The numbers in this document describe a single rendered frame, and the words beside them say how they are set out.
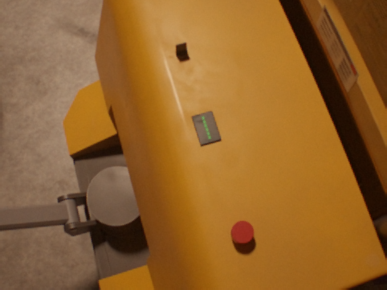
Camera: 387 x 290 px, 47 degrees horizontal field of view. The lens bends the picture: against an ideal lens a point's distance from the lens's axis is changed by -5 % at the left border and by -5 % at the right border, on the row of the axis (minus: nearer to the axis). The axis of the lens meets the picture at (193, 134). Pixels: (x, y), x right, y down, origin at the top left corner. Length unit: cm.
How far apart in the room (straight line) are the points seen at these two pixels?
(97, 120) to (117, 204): 30
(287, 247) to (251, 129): 23
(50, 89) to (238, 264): 135
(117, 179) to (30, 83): 84
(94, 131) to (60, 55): 65
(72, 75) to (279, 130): 126
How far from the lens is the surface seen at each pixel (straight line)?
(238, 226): 79
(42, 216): 133
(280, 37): 97
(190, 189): 84
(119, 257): 144
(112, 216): 130
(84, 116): 151
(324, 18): 89
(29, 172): 189
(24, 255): 183
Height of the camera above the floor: 170
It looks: 70 degrees down
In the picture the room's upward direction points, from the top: 2 degrees counter-clockwise
